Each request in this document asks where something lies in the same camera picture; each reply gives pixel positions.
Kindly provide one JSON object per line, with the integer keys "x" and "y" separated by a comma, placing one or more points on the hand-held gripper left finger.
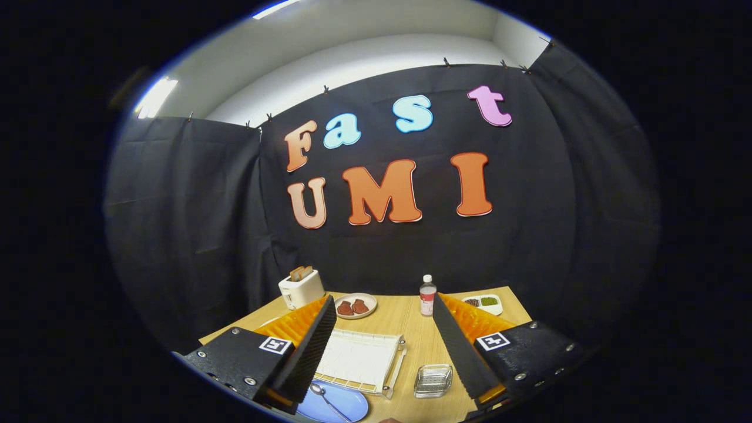
{"x": 311, "y": 352}

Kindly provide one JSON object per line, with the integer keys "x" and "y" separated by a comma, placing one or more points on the black backdrop cloth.
{"x": 558, "y": 235}

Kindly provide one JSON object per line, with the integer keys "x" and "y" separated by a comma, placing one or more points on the beige oval plate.
{"x": 352, "y": 297}

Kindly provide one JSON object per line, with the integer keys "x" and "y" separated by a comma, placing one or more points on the row of black cloth clips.
{"x": 446, "y": 61}

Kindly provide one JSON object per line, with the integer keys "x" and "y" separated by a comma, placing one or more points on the clear plastic bottle red label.
{"x": 427, "y": 302}

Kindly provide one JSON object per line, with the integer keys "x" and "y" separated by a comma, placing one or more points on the white toaster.
{"x": 302, "y": 291}

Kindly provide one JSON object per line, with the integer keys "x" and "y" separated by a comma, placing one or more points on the blue plate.
{"x": 346, "y": 399}

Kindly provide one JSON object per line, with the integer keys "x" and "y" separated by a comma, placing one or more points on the brown toast slice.
{"x": 307, "y": 271}
{"x": 296, "y": 274}

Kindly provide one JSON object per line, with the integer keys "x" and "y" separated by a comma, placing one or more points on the white divided tray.
{"x": 493, "y": 311}

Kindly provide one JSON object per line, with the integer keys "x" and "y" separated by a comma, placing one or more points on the red-brown meat piece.
{"x": 345, "y": 308}
{"x": 360, "y": 306}

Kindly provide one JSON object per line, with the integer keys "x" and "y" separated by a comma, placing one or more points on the pile of green beans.
{"x": 489, "y": 301}

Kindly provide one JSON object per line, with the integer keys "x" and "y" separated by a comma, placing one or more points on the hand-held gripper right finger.
{"x": 461, "y": 352}

